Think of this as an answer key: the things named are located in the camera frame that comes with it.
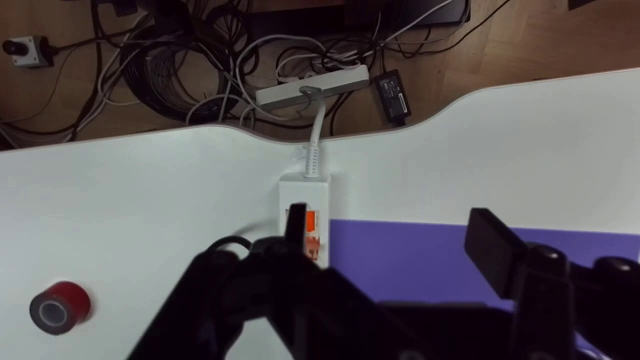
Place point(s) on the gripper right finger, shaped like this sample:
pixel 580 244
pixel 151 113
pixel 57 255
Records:
pixel 542 300

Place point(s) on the red tape roll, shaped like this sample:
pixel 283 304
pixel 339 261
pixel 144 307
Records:
pixel 67 300

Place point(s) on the dark box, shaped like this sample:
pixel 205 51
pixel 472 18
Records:
pixel 360 12

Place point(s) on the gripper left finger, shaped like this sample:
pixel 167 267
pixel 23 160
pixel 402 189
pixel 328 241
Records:
pixel 300 300

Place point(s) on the white power strip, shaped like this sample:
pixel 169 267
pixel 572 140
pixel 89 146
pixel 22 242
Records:
pixel 325 85

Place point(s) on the white power adapter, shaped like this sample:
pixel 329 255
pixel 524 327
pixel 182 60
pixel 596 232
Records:
pixel 305 192

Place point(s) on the black power brick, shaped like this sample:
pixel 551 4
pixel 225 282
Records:
pixel 393 95

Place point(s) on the purple mat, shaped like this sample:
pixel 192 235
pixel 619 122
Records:
pixel 415 260

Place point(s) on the orange rocker switch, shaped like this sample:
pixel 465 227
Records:
pixel 311 222

